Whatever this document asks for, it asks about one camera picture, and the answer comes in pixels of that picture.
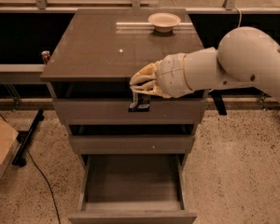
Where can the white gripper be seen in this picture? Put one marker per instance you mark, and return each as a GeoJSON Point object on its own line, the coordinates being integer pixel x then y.
{"type": "Point", "coordinates": [172, 75]}

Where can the dark rxbar blueberry wrapper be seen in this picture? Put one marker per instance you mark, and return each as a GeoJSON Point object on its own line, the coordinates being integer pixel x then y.
{"type": "Point", "coordinates": [140, 103]}

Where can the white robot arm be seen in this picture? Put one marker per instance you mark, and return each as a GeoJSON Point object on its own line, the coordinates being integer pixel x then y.
{"type": "Point", "coordinates": [245, 57]}

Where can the grey drawer cabinet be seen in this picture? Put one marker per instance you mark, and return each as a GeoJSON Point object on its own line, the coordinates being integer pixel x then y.
{"type": "Point", "coordinates": [99, 53]}

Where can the grey middle drawer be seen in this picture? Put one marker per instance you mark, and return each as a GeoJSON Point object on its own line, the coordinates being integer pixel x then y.
{"type": "Point", "coordinates": [131, 144]}

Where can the grey top drawer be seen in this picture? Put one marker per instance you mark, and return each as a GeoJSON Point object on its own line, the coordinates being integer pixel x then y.
{"type": "Point", "coordinates": [116, 112]}

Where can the grey open bottom drawer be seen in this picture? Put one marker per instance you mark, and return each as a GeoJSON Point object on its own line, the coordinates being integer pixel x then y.
{"type": "Point", "coordinates": [132, 189]}

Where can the white paper bowl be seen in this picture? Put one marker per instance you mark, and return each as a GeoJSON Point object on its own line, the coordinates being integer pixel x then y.
{"type": "Point", "coordinates": [164, 22]}

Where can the red soda can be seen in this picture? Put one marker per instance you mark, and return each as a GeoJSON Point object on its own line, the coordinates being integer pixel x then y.
{"type": "Point", "coordinates": [45, 56]}

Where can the black stand foot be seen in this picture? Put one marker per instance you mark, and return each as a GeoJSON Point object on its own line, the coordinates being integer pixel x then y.
{"type": "Point", "coordinates": [24, 138]}

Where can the brown cardboard box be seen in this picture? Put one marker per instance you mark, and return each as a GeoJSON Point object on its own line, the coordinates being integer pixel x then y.
{"type": "Point", "coordinates": [8, 144]}

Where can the black bracket leg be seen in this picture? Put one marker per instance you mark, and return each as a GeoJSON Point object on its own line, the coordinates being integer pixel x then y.
{"type": "Point", "coordinates": [218, 101]}

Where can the grey metal rail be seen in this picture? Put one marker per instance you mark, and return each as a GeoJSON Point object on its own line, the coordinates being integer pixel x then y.
{"type": "Point", "coordinates": [21, 73]}

